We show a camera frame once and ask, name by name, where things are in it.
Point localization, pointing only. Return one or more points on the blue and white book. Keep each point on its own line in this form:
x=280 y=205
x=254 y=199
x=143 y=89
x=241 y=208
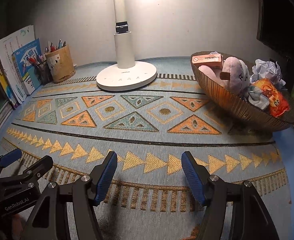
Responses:
x=26 y=62

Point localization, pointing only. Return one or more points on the black mesh pen holder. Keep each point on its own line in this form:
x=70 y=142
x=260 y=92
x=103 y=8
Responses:
x=44 y=73

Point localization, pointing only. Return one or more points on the white desk lamp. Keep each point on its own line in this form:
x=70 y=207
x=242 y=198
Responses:
x=123 y=55

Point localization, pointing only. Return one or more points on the amber glass bowl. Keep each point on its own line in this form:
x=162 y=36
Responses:
x=237 y=107

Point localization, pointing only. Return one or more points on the white paper ball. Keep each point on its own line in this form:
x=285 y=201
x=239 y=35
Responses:
x=258 y=97
x=267 y=71

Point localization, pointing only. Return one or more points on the bunch of pens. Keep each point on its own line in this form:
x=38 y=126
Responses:
x=55 y=46
x=35 y=60

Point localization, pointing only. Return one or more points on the three-ball dango plush toy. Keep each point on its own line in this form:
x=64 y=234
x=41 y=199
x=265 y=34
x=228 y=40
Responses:
x=234 y=72

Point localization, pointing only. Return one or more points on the bamboo pen holder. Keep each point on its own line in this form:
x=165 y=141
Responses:
x=62 y=66

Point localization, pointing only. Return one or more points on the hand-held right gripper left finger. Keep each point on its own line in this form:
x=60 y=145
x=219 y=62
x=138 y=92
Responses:
x=104 y=180

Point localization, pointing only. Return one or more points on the small orange cardboard box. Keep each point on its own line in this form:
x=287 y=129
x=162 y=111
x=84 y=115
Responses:
x=207 y=60

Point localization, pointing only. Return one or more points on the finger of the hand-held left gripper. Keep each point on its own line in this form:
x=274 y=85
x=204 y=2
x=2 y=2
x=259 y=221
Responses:
x=9 y=158
x=40 y=166

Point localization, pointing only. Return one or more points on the dark monitor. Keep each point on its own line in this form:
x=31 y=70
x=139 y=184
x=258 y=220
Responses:
x=284 y=17

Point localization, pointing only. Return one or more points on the yellow book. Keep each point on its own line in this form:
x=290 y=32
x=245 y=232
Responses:
x=0 y=77

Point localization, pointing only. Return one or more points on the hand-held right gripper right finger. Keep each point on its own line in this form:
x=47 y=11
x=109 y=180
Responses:
x=194 y=177

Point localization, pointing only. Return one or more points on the red snack packet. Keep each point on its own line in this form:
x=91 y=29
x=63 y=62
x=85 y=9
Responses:
x=272 y=97

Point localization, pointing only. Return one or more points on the person's left hand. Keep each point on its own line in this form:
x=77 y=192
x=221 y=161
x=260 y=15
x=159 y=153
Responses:
x=19 y=223

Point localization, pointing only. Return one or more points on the patterned woven mat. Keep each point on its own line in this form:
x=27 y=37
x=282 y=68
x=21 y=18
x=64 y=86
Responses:
x=142 y=140

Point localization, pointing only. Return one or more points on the upright books and booklets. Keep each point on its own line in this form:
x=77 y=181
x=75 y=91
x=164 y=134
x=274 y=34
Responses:
x=9 y=45

